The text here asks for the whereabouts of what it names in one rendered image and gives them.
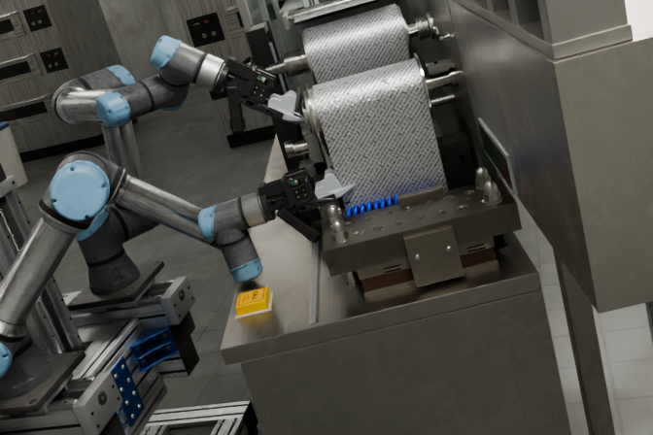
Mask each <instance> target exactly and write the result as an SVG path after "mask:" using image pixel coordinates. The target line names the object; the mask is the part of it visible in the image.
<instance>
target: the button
mask: <svg viewBox="0 0 653 435"><path fill-rule="evenodd" d="M269 300H270V292H269V289H268V287H263V288H259V289H255V290H251V291H247V292H243V293H239V295H238V299H237V303H236V307H235V309H236V312H237V315H238V316H242V315H246V314H249V313H253V312H257V311H261V310H265V309H268V306H269Z"/></svg>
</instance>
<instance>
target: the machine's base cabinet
mask: <svg viewBox="0 0 653 435"><path fill-rule="evenodd" d="M240 365H241V367H242V370H243V373H244V376H245V378H246V381H247V384H248V387H249V389H250V392H251V394H252V397H253V400H254V402H255V405H256V408H257V411H258V415H259V418H260V421H261V423H262V426H263V429H264V432H265V434H266V435H572V434H571V430H570V425H569V420H568V415H567V406H566V401H565V397H564V392H563V388H562V383H561V378H560V373H559V368H558V363H557V358H556V354H555V349H554V345H553V340H552V335H551V330H550V325H549V320H548V316H547V311H546V306H545V301H544V297H543V292H542V289H540V290H536V291H532V292H528V293H523V294H519V295H515V296H511V297H507V298H503V299H500V300H496V301H491V302H487V303H483V304H479V305H475V306H471V307H467V308H462V309H458V310H455V311H451V312H447V313H443V314H439V315H434V316H430V317H426V318H419V319H415V320H411V321H407V322H403V323H399V324H395V325H391V326H387V327H383V328H379V329H374V330H370V331H366V332H362V333H359V334H355V335H351V336H346V337H342V338H338V339H334V340H330V341H326V342H322V343H319V344H314V345H310V346H306V347H302V348H298V349H294V350H290V351H282V352H278V353H274V354H270V355H267V356H263V357H258V358H254V359H250V360H246V361H242V362H240Z"/></svg>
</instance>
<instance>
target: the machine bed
mask: <svg viewBox="0 0 653 435"><path fill-rule="evenodd" d="M287 172H288V169H287V166H286V163H285V159H284V157H283V154H282V151H281V147H280V144H279V141H278V138H277V134H276V136H275V140H274V144H273V148H272V151H271V154H270V158H269V162H268V166H267V170H266V174H265V177H264V182H265V183H266V184H267V183H270V182H273V181H276V180H279V179H282V176H284V173H287ZM277 211H278V210H277ZM277 211H275V215H276V214H277ZM320 213H321V217H322V219H318V220H315V221H312V222H313V223H315V224H322V241H321V276H320V312H319V322H318V323H314V324H309V307H310V288H311V270H312V251H313V242H311V241H309V240H308V239H306V238H305V237H304V236H303V235H302V234H301V233H299V232H298V231H297V230H295V229H294V228H293V227H291V226H290V225H289V224H287V223H286V222H284V221H283V220H282V219H280V218H279V217H277V215H276V218H275V219H273V220H270V221H268V222H267V223H265V224H262V225H258V226H255V227H252V230H251V233H250V237H251V239H252V241H253V244H254V246H255V248H256V251H257V253H258V257H259V258H260V262H261V265H262V272H261V274H260V275H259V276H258V277H256V278H255V279H253V280H251V281H249V282H245V283H237V287H236V289H235V293H234V297H233V301H232V305H231V309H230V313H229V317H228V320H227V324H226V328H225V332H224V335H223V342H222V345H221V353H222V356H223V361H224V363H225V365H230V364H234V363H238V362H242V361H246V360H250V359H254V358H258V357H263V356H267V355H270V354H274V353H278V352H282V351H290V350H294V349H298V348H302V347H306V346H310V345H314V344H319V343H322V342H326V341H330V340H334V339H338V338H342V337H346V336H351V335H355V334H359V333H362V332H366V331H370V330H374V329H379V328H383V327H387V326H391V325H395V324H399V323H403V322H407V321H411V320H415V319H419V318H426V317H430V316H434V315H439V314H443V313H447V312H451V311H455V310H458V309H462V308H467V307H471V306H475V305H479V304H483V303H487V302H491V301H496V300H500V299H503V298H507V297H511V296H515V295H519V294H523V293H528V292H532V291H536V290H540V289H542V287H541V282H540V277H539V273H538V271H537V270H536V268H535V266H534V265H533V262H532V261H531V259H530V257H529V256H528V254H527V252H526V251H525V249H524V247H523V246H522V244H521V242H520V241H519V239H518V237H517V236H516V234H515V232H514V231H512V232H508V233H504V234H503V237H504V242H505V243H507V244H508V246H509V248H508V249H507V250H506V251H502V252H496V251H495V256H496V258H497V260H498V265H496V266H492V267H488V268H484V269H480V270H476V271H472V272H468V273H464V276H461V277H457V278H454V279H450V280H446V281H442V282H438V283H434V284H427V285H423V286H419V287H416V286H415V285H413V286H409V287H406V288H402V289H398V290H394V291H389V292H385V293H381V294H377V295H373V296H369V297H364V294H363V287H362V283H361V285H360V286H359V287H356V288H348V287H347V285H346V283H347V282H348V279H347V275H346V273H345V274H341V275H337V276H333V277H331V276H330V274H329V271H328V268H327V263H326V259H325V256H324V253H323V245H324V222H326V219H325V216H324V212H323V209H322V207H320ZM263 287H268V289H269V292H273V293H274V294H273V300H272V307H271V311H268V312H263V313H259V314H255V315H251V316H247V317H243V318H237V319H235V315H236V309H235V307H236V303H237V299H238V295H239V293H243V292H247V291H251V290H255V289H259V288H263ZM308 324H309V325H308Z"/></svg>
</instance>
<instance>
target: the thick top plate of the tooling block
mask: <svg viewBox="0 0 653 435"><path fill-rule="evenodd" d="M492 181H493V182H494V183H495V184H496V185H497V187H498V190H499V191H500V196H501V198H502V201H501V202H500V203H498V204H496V205H486V204H485V203H484V201H485V199H484V195H483V194H484V193H485V191H484V189H476V184H471V185H467V186H463V187H459V188H455V189H451V190H447V191H444V192H441V194H442V196H439V197H435V198H431V199H428V200H424V201H420V202H416V203H412V204H409V205H405V206H401V207H399V205H398V204H394V205H391V206H387V207H383V208H379V209H375V210H372V211H368V212H364V213H360V214H356V215H352V216H348V217H344V218H343V220H344V221H345V222H344V227H345V228H346V229H347V231H348V234H349V236H350V239H349V240H348V241H347V242H345V243H342V244H334V243H333V242H332V241H333V239H332V236H331V232H332V230H331V228H330V227H328V222H324V245H323V253H324V256H325V259H326V265H327V268H328V271H329V274H330V276H331V277H333V276H337V275H341V274H345V273H349V272H353V271H357V270H360V269H364V268H368V267H372V266H376V265H380V264H384V263H388V262H392V261H396V260H400V259H403V258H407V257H408V254H407V250H406V246H405V243H404V240H403V236H405V235H409V234H413V233H417V232H421V231H425V230H429V229H433V228H436V227H440V226H444V225H448V224H452V226H453V229H454V233H455V237H456V242H457V245H461V244H465V243H469V242H473V241H477V240H481V239H485V238H489V237H493V236H497V235H500V234H504V233H508V232H512V231H516V230H520V229H522V224H521V220H520V216H519V211H518V206H517V202H516V201H515V199H514V198H513V196H512V195H511V193H510V192H509V190H508V189H507V187H506V186H505V184H504V183H503V181H502V180H501V179H500V178H496V179H492Z"/></svg>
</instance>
